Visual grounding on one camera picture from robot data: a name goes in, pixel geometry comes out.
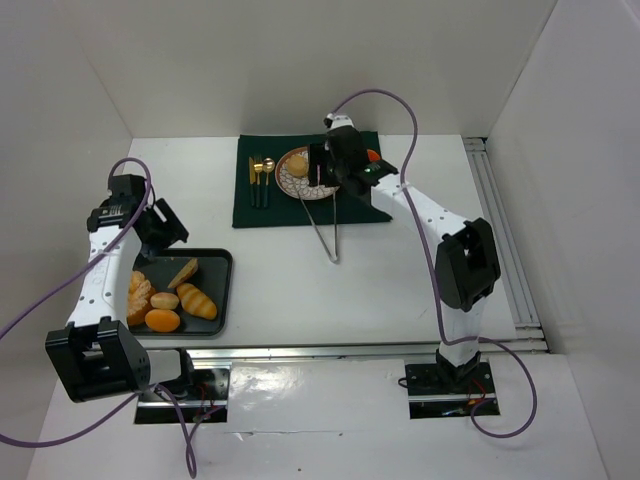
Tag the gold fork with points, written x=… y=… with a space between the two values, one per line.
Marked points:
x=255 y=171

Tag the peeled orange fruit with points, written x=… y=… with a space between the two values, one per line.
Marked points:
x=139 y=295

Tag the small round bun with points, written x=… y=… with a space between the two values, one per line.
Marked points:
x=164 y=301

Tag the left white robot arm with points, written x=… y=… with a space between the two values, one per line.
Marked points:
x=95 y=355

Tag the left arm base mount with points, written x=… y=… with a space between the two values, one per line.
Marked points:
x=202 y=401

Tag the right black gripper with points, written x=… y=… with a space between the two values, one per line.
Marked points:
x=318 y=166

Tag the orange mug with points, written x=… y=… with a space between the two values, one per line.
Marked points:
x=373 y=155

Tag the sliced baguette piece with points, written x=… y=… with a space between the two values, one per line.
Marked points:
x=187 y=271

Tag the patterned ceramic plate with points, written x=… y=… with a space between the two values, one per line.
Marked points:
x=288 y=183

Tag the black tray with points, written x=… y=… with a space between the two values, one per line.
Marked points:
x=213 y=278

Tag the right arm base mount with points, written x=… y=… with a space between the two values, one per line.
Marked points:
x=429 y=397

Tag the gold spoon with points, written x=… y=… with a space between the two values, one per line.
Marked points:
x=268 y=167

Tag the aluminium rail frame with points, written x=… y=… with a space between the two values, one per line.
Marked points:
x=529 y=331

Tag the dark green placemat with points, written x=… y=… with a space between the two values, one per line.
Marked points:
x=284 y=210

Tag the metal tongs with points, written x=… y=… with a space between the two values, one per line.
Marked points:
x=331 y=249

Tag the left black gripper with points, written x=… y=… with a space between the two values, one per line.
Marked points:
x=151 y=245

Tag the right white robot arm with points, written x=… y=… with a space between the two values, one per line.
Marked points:
x=461 y=254

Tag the orange oval bread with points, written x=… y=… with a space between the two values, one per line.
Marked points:
x=162 y=320

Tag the striped bread loaf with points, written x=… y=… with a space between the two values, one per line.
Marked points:
x=195 y=302

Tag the round bread bun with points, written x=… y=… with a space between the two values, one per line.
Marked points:
x=297 y=165

